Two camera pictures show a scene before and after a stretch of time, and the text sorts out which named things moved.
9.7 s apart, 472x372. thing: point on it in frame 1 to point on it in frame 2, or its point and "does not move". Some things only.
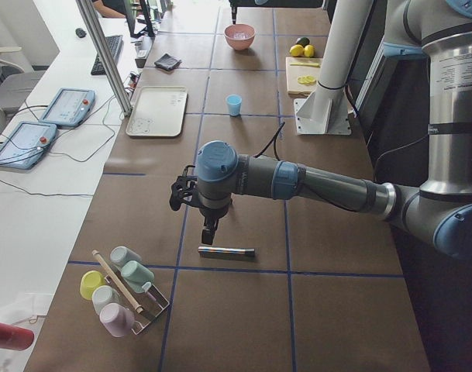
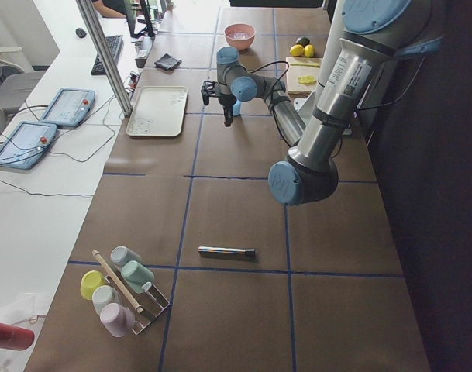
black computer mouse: (80, 32) does not move
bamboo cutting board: (302, 75) does not move
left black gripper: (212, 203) to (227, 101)
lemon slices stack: (308, 80) does not move
